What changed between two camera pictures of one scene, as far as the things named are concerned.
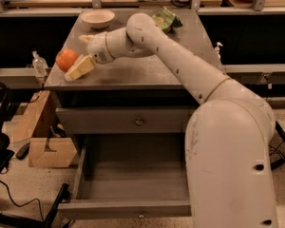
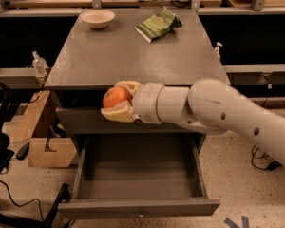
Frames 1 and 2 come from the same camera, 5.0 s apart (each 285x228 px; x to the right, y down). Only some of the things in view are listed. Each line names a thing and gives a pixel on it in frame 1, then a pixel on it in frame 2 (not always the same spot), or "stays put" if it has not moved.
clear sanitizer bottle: (40, 65) stays put
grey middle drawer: (129, 120) stays put
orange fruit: (65, 59) → (116, 95)
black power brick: (23, 152) stays put
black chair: (1, 152) stays put
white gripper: (97, 48) → (144, 103)
